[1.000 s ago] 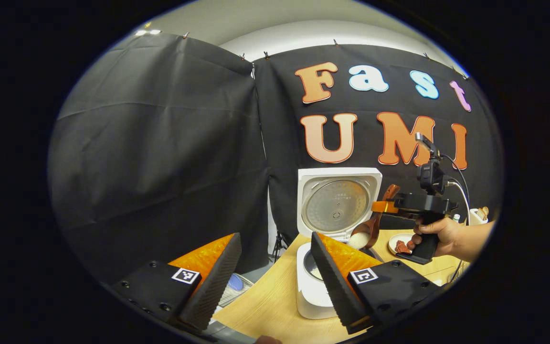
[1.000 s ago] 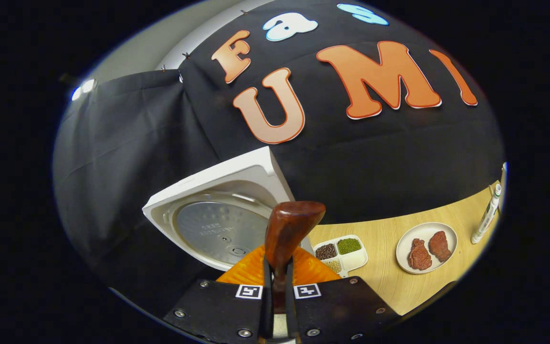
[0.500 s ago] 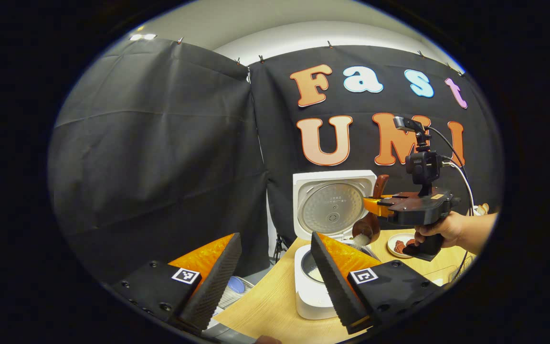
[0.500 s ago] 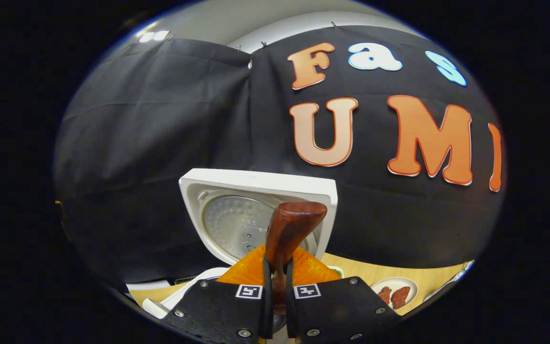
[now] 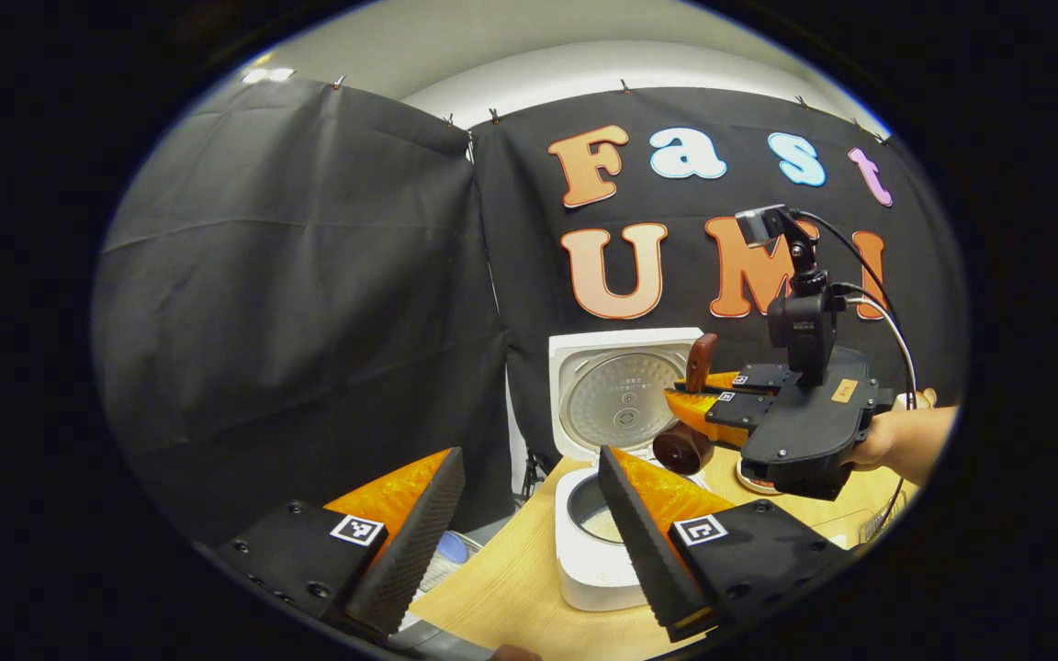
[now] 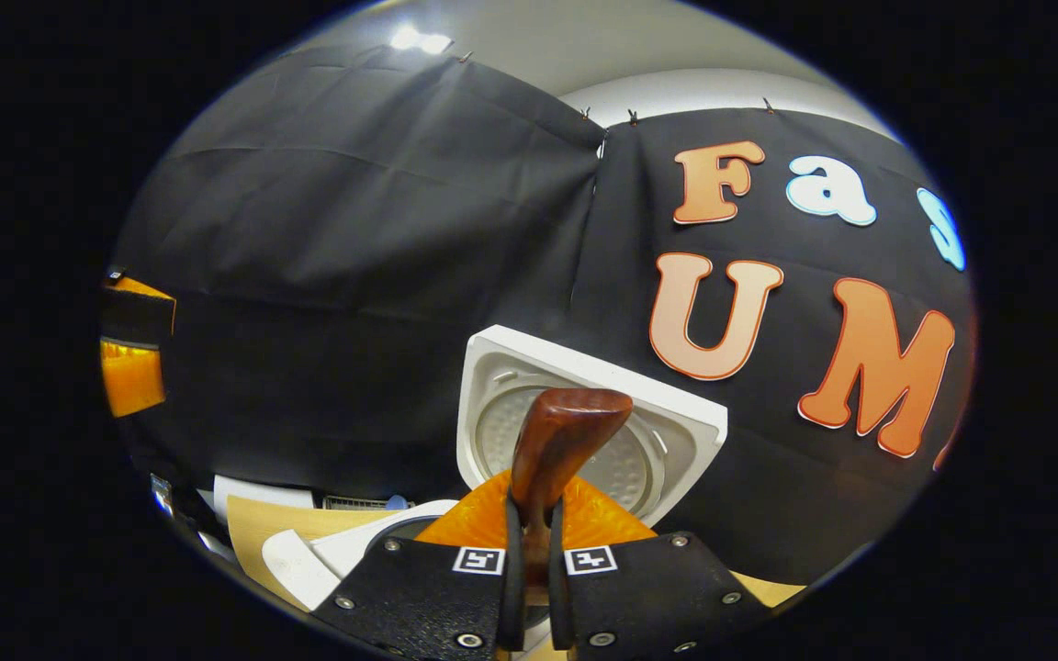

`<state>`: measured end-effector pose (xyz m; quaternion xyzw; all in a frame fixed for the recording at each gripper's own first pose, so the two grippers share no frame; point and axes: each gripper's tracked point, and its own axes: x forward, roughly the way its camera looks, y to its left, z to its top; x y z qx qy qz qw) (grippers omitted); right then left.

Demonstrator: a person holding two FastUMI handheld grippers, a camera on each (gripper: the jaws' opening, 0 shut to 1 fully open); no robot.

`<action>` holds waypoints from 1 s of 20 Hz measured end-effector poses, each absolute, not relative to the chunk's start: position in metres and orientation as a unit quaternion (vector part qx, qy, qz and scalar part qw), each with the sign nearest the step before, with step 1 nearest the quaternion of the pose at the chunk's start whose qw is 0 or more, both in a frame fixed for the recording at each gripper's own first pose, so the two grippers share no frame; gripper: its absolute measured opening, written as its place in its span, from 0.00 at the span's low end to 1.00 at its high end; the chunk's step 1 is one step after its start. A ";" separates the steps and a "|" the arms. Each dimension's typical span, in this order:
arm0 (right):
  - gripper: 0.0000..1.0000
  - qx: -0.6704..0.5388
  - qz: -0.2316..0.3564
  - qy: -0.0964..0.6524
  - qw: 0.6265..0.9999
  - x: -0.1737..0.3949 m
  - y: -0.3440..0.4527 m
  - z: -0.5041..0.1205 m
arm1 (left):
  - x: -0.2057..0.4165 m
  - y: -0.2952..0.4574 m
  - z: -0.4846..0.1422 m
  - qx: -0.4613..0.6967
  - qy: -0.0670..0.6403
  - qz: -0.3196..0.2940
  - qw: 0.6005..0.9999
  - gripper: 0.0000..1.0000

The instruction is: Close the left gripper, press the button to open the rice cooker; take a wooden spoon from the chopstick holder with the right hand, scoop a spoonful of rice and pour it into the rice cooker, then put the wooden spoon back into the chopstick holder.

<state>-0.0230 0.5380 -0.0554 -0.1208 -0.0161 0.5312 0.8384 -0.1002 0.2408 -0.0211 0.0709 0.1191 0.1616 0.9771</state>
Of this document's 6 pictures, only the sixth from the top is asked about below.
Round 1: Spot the black backdrop cloth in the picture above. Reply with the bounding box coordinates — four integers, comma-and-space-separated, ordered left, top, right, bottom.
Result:
107, 46, 978, 588

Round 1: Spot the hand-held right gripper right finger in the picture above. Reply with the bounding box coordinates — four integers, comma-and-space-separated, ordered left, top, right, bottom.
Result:
547, 477, 773, 657

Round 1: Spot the brown wooden spoon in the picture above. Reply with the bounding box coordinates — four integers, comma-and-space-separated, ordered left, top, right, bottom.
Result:
511, 387, 635, 588

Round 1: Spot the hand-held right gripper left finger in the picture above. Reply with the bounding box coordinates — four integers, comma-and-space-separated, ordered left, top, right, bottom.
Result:
309, 468, 526, 655

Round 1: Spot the white rice cooker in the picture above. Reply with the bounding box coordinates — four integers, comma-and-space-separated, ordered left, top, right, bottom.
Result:
261, 324, 729, 614

